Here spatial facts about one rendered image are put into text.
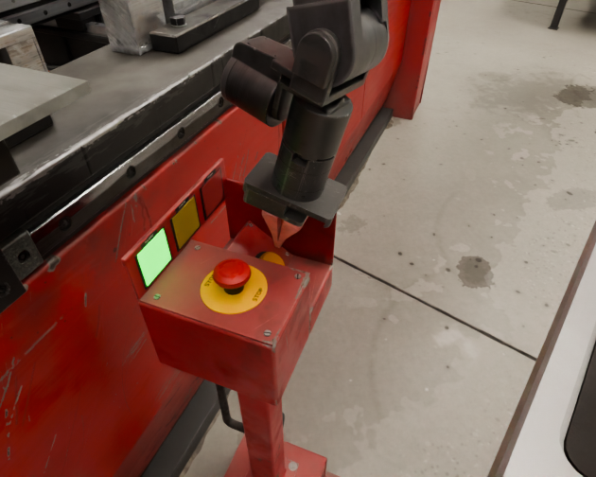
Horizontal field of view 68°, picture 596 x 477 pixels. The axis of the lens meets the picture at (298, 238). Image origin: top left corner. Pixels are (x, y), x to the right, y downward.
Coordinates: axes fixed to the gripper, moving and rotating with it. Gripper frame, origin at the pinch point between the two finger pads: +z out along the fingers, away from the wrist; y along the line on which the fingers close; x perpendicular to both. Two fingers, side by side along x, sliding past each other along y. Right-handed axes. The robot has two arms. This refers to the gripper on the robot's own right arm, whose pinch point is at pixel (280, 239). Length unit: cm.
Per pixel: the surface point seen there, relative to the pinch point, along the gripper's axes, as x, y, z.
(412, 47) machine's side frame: -195, 0, 41
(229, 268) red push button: 9.7, 2.5, -3.1
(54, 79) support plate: 12.0, 18.8, -18.5
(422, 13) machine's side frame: -195, 2, 25
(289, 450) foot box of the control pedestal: -2, -16, 63
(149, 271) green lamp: 12.5, 10.1, -0.5
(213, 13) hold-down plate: -40, 31, -5
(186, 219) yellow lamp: 4.8, 10.3, -1.7
